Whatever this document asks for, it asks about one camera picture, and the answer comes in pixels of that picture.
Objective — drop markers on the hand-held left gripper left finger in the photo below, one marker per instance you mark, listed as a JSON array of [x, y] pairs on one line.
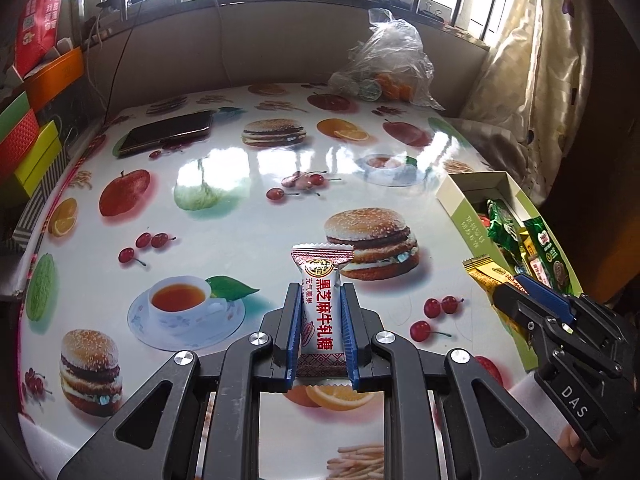
[[292, 340]]

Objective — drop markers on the round green-lid cup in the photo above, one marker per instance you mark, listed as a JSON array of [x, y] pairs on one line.
[[367, 91]]

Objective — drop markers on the olive green stick packet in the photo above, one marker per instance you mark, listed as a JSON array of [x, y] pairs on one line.
[[547, 255]]

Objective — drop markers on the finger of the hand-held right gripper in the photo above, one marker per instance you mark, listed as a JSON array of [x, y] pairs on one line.
[[545, 292], [525, 310]]

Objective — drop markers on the orange box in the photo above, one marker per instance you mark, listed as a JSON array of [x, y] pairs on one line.
[[55, 77]]

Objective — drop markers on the green cardboard box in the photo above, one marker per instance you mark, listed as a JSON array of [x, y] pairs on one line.
[[465, 210]]

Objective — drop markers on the black binder clip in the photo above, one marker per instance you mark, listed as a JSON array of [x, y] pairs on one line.
[[431, 11]]

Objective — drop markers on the beige printed curtain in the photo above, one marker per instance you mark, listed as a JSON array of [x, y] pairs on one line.
[[525, 60]]

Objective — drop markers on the red printed bag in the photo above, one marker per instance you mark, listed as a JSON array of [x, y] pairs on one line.
[[40, 15]]

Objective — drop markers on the clear plastic bag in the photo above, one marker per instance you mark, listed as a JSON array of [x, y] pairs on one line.
[[395, 45]]

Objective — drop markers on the brown wooden cabinet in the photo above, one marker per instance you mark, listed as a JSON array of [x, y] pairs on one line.
[[600, 160]]

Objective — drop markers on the person's right hand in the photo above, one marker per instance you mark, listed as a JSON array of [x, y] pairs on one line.
[[575, 447]]

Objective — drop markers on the light green box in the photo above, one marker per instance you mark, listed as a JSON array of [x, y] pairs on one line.
[[12, 112]]

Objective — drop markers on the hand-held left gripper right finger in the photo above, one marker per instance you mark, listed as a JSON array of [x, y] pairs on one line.
[[350, 340]]

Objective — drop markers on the black smartphone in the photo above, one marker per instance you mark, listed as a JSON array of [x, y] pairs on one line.
[[165, 132]]

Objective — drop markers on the orange tangerine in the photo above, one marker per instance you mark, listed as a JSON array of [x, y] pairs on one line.
[[392, 86]]

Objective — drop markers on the white red nougat packet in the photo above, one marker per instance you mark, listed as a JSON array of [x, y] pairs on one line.
[[322, 310]]

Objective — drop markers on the yellow-green box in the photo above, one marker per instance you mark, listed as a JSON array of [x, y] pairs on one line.
[[40, 155]]

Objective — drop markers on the red woven box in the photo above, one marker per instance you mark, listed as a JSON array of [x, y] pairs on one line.
[[17, 145]]

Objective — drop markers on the small gold pastry packet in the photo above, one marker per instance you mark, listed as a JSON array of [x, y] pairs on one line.
[[487, 272]]

